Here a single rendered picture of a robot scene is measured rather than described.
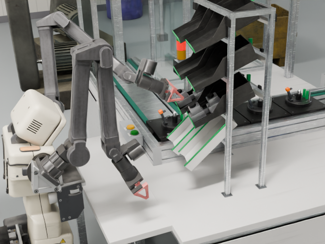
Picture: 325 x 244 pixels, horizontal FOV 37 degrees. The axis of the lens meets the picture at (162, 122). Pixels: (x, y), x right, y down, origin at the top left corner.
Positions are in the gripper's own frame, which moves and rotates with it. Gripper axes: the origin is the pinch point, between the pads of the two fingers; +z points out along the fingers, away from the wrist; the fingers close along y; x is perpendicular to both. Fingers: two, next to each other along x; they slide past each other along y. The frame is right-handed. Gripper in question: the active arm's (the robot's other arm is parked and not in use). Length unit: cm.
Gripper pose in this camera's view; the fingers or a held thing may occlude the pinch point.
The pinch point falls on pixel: (179, 94)
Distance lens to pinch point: 218.9
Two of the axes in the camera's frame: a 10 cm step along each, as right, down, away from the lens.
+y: -2.3, -3.9, 8.9
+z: 8.9, 2.9, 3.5
